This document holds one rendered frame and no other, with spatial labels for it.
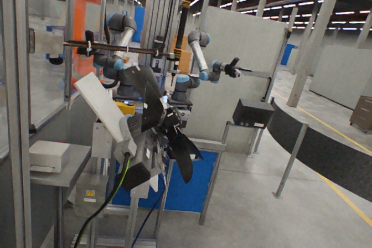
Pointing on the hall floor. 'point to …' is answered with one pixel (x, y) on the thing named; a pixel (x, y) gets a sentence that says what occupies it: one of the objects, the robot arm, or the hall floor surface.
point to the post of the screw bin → (163, 200)
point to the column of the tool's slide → (16, 99)
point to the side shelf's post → (58, 216)
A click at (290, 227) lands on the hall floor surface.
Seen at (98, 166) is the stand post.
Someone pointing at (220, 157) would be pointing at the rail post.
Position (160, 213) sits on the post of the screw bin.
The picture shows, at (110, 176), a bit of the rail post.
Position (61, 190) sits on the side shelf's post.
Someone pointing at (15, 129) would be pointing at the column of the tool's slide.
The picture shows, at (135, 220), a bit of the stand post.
